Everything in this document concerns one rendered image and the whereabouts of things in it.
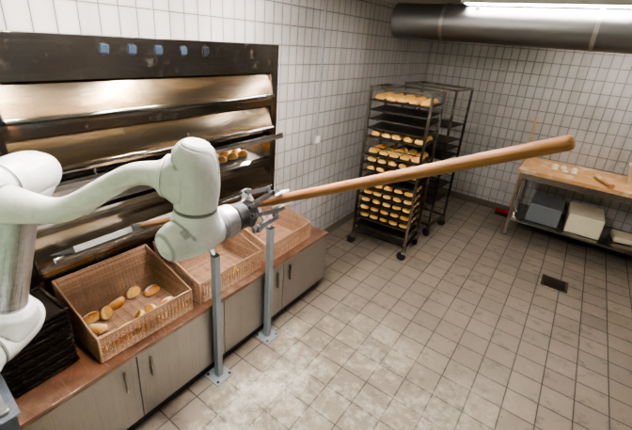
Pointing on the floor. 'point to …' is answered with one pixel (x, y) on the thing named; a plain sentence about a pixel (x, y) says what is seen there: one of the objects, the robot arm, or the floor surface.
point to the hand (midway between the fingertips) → (280, 199)
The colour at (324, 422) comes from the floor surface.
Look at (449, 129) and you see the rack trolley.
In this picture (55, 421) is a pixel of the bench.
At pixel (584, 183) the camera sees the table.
